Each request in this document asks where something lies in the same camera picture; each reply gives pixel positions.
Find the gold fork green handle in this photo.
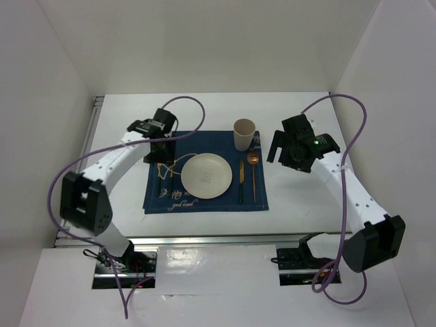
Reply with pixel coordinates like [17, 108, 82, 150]
[156, 163, 163, 197]
[168, 159, 176, 198]

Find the copper spoon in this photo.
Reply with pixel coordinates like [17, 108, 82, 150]
[247, 151, 260, 202]

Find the beige paper cup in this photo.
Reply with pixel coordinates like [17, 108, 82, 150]
[233, 119, 255, 151]

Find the dark blue cloth placemat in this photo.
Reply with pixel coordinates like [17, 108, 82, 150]
[143, 131, 269, 214]

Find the gold knife green handle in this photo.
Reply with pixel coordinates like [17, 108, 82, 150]
[238, 159, 245, 204]

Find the cream round plate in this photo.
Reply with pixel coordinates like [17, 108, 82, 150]
[181, 153, 232, 200]

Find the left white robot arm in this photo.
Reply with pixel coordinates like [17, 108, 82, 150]
[60, 108, 178, 272]

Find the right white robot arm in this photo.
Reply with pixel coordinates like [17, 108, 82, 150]
[267, 114, 405, 273]

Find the aluminium rail front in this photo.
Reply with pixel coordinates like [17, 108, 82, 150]
[54, 231, 375, 249]

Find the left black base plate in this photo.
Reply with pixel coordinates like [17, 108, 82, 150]
[82, 249, 157, 290]

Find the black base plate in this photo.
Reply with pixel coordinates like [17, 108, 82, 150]
[82, 249, 157, 290]
[271, 248, 330, 286]

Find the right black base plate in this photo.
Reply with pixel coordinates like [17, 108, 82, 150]
[271, 248, 330, 286]

